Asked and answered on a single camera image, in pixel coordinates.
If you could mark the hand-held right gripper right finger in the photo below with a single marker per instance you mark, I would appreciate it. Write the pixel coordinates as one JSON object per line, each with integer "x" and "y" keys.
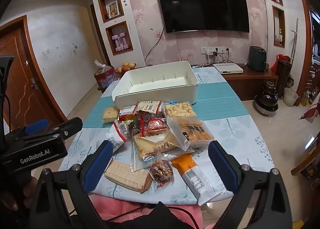
{"x": 222, "y": 166}

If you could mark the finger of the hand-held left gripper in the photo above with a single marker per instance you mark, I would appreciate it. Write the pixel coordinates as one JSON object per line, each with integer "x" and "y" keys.
{"x": 37, "y": 126}
{"x": 67, "y": 129}

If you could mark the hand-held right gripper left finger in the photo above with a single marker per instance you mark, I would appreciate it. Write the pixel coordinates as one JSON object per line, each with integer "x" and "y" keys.
{"x": 97, "y": 166}

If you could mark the small yellow cracker packet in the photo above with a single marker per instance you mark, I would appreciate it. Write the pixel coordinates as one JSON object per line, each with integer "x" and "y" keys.
{"x": 110, "y": 114}

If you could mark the orange rice ball tray packet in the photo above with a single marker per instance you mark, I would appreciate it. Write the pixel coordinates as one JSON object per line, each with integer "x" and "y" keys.
{"x": 192, "y": 131}

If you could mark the pile of red snack packets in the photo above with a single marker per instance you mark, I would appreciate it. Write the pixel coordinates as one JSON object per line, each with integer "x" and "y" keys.
{"x": 152, "y": 126}

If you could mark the puffed corn block packet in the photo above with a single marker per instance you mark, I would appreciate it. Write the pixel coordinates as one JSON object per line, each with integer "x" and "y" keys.
{"x": 180, "y": 110}

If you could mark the white plastic storage bin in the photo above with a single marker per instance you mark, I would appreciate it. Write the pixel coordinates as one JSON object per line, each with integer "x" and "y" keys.
{"x": 155, "y": 78}

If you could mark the person's left hand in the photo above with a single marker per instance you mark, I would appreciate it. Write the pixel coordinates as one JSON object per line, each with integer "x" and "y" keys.
{"x": 12, "y": 199}

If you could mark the orange and white long packet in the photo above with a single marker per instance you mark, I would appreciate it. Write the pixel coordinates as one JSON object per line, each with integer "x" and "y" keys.
{"x": 197, "y": 177}

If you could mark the clear wafer biscuit packet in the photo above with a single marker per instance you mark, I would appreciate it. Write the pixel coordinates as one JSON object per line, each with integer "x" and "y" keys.
{"x": 127, "y": 176}

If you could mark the white red striped packet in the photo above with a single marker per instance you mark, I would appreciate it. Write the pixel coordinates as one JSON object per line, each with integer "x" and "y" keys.
{"x": 120, "y": 131}

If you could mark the pink garment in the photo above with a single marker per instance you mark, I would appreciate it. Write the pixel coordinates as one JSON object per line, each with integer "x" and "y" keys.
{"x": 112, "y": 209}

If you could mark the brown wooden door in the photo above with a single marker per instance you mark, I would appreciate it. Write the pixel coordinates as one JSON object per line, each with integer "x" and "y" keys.
{"x": 22, "y": 81}

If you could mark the beige packet with red stripe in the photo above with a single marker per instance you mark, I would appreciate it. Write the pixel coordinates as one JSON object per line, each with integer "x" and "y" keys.
{"x": 155, "y": 147}

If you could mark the clear walnut candy packet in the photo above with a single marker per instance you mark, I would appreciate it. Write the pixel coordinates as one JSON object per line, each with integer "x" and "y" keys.
{"x": 161, "y": 172}

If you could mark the plastic bag red blue print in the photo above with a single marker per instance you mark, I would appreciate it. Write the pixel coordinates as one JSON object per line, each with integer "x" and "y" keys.
{"x": 105, "y": 76}

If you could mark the teal white leaf tablecloth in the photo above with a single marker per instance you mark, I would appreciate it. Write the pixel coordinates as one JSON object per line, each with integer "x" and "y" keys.
{"x": 225, "y": 99}

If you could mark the dark brown stacked pot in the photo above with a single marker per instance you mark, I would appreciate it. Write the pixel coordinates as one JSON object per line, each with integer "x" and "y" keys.
{"x": 266, "y": 99}

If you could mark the fruit bowl with fruit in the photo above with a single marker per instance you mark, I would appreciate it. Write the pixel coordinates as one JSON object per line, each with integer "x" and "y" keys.
{"x": 126, "y": 66}

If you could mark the wooden television cabinet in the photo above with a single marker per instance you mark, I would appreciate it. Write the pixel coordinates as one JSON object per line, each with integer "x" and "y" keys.
{"x": 252, "y": 81}

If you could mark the white plastic bucket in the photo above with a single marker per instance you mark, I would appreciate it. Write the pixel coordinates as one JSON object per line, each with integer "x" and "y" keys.
{"x": 290, "y": 97}

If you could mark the white set-top box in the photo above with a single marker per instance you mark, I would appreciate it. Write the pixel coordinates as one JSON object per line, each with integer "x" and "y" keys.
{"x": 228, "y": 68}

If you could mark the red white cloth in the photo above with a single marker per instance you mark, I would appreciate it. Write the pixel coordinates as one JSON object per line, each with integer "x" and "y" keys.
{"x": 311, "y": 112}

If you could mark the yellow oil bottle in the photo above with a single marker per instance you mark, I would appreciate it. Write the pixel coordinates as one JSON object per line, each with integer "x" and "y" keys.
{"x": 305, "y": 99}

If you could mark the dark woven tall basket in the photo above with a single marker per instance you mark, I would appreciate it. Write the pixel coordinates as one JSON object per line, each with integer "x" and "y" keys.
{"x": 284, "y": 73}

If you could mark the black air fryer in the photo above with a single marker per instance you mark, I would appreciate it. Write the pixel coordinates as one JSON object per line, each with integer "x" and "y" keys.
{"x": 257, "y": 58}

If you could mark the framed photo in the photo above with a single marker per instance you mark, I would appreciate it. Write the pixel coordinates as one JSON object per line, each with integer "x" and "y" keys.
{"x": 113, "y": 9}

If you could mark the white metal pole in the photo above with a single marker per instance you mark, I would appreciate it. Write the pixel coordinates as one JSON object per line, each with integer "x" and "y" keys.
{"x": 294, "y": 41}

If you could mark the white light switch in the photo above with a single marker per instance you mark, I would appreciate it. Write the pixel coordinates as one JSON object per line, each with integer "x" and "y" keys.
{"x": 46, "y": 52}

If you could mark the white wall power outlet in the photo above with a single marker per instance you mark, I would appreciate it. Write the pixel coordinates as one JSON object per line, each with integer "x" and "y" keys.
{"x": 223, "y": 50}
{"x": 207, "y": 50}

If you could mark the black wall television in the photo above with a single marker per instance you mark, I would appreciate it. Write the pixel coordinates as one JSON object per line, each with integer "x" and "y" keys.
{"x": 202, "y": 8}

